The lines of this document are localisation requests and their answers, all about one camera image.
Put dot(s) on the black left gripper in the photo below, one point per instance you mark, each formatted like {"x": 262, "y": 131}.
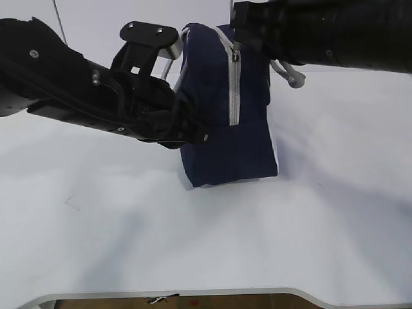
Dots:
{"x": 123, "y": 99}

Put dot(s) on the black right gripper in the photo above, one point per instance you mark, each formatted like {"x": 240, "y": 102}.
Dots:
{"x": 281, "y": 30}

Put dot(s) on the navy blue lunch bag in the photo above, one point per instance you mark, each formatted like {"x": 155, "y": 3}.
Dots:
{"x": 230, "y": 90}

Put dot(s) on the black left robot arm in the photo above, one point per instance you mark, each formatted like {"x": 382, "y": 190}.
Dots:
{"x": 40, "y": 74}

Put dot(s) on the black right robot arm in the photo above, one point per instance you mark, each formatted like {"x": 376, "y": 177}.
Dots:
{"x": 368, "y": 35}

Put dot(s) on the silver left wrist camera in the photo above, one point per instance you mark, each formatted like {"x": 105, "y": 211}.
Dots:
{"x": 164, "y": 38}

